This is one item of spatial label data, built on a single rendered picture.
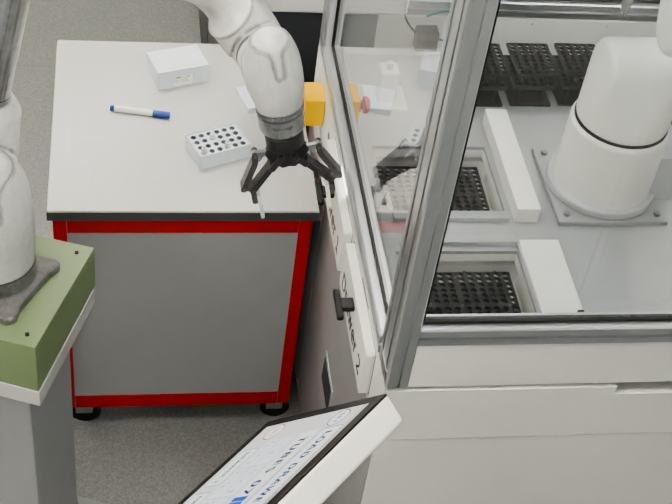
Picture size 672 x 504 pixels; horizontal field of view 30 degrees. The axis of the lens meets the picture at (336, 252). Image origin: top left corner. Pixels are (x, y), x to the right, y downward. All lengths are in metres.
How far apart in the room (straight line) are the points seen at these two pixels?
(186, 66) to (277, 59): 0.79
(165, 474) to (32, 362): 0.95
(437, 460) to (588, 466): 0.30
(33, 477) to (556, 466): 1.05
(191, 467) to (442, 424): 1.07
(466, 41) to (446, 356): 0.64
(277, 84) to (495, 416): 0.71
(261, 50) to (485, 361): 0.67
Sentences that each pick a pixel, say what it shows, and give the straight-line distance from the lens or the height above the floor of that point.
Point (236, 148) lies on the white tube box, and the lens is 2.81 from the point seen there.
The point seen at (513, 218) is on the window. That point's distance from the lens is 1.94.
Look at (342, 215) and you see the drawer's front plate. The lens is 2.47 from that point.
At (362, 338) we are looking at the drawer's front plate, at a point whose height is 0.92.
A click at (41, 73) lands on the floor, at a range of 4.36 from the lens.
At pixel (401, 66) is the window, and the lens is 2.11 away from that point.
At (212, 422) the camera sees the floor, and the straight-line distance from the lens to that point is 3.28.
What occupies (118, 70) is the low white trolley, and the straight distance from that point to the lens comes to 3.08.
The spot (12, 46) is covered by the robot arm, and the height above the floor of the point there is 1.26.
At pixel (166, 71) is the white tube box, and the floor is 0.81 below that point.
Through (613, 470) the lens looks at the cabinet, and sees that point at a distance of 2.50.
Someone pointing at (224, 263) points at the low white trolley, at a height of 0.59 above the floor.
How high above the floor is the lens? 2.58
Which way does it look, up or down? 44 degrees down
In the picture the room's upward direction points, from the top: 9 degrees clockwise
